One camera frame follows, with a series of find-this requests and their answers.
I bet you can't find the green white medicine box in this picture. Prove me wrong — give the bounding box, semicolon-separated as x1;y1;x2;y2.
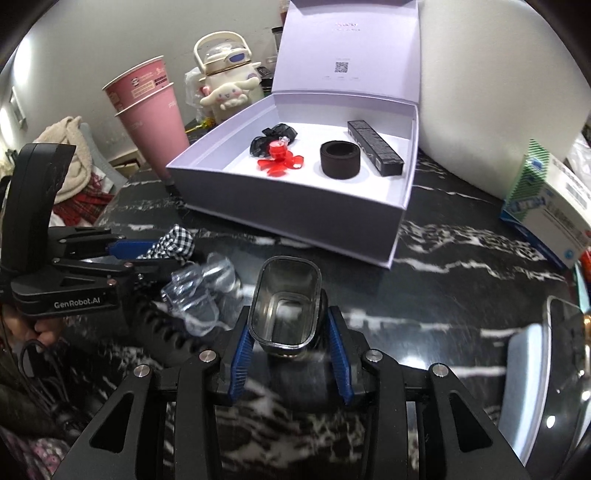
499;138;591;271

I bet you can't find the white cartoon kettle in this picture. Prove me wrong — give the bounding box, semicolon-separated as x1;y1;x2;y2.
191;31;264;123

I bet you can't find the lavender gift box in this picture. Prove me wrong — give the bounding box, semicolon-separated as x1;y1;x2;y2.
165;0;422;269

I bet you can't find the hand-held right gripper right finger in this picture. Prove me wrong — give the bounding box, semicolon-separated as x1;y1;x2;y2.
325;305;532;480

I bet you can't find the smoky transparent container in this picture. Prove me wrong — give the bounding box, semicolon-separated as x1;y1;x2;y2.
248;256;323;358

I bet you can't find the clear plastic hair clip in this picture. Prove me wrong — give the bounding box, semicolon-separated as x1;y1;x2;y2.
161;257;238;337

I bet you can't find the red flower hair clip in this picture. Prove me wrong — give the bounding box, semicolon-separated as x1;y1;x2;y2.
256;138;305;178

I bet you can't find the white foam sheet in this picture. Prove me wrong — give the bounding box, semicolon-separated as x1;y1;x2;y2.
413;0;591;201

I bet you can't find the black ring band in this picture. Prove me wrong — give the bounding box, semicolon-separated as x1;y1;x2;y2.
320;140;362;180

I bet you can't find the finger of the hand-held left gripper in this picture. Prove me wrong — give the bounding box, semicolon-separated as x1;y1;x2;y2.
52;256;191;291
46;226;160;260

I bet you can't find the white wall socket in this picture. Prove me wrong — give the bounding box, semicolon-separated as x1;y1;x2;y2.
11;85;26;125

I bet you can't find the beige storage box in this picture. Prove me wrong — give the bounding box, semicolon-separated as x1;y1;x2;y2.
108;157;139;178

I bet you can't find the red plaid scarf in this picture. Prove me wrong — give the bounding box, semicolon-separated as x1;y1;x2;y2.
53;173;116;227

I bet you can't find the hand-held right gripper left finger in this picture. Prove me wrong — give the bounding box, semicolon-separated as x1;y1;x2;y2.
65;307;254;480

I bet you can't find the white fluffy cloth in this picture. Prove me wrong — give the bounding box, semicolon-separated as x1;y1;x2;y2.
32;115;100;206

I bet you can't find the clear plastic bag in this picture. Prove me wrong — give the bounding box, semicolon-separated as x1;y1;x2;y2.
185;65;206;109

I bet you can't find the black lace bow with pearl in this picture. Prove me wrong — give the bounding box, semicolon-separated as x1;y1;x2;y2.
249;122;297;155

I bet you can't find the pink paper cup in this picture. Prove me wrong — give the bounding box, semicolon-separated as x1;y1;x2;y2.
114;83;191;181
102;55;176;114

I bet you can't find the person's left hand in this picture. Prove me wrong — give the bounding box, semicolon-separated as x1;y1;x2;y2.
33;318;69;348

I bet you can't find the black white checked scrunchie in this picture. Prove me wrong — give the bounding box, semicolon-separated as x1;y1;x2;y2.
147;224;195;266

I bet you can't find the black rectangular box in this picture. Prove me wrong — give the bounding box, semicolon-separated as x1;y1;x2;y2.
347;119;406;177

